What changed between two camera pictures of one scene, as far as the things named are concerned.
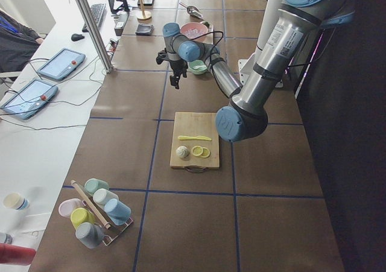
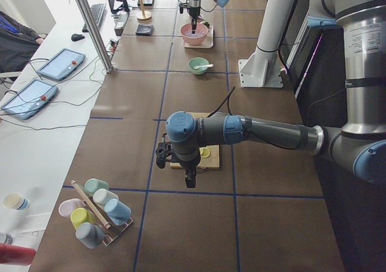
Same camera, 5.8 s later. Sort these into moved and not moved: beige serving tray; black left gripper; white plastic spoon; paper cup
Moved: black left gripper
Not moved: white plastic spoon; paper cup; beige serving tray
